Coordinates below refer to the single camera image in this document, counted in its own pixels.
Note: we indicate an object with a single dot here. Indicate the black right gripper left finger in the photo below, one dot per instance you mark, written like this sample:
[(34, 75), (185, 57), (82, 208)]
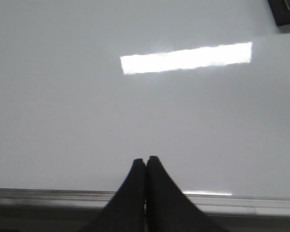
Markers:
[(126, 210)]

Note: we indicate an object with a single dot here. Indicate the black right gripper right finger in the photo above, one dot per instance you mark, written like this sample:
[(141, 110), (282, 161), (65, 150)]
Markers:
[(168, 209)]

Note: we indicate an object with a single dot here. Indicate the black whiteboard eraser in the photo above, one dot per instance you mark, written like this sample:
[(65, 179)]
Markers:
[(281, 11)]

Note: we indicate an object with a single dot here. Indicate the white whiteboard with metal frame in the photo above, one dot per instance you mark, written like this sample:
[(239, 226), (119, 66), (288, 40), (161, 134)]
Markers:
[(87, 86)]

